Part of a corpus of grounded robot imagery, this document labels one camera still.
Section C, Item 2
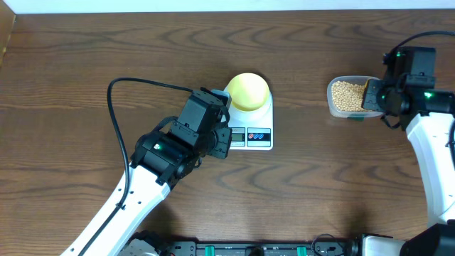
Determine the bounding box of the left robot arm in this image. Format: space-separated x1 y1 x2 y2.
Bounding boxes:
64 88 232 255

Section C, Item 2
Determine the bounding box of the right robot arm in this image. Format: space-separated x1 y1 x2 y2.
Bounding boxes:
344 46 454 255

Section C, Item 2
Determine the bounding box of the white digital kitchen scale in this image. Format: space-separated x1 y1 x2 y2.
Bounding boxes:
228 93 274 151

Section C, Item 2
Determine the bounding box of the pale yellow bowl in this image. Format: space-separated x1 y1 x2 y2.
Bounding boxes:
225 73 270 112

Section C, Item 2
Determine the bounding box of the pile of soybeans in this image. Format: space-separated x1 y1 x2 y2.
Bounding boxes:
331 81 366 112

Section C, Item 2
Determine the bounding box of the clear plastic container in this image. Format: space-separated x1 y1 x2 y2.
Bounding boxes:
327 75 382 119

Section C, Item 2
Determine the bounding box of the left black camera cable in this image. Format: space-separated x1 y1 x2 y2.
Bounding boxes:
76 77 195 256

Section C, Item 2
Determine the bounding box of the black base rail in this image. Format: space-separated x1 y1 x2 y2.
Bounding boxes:
120 230 356 256

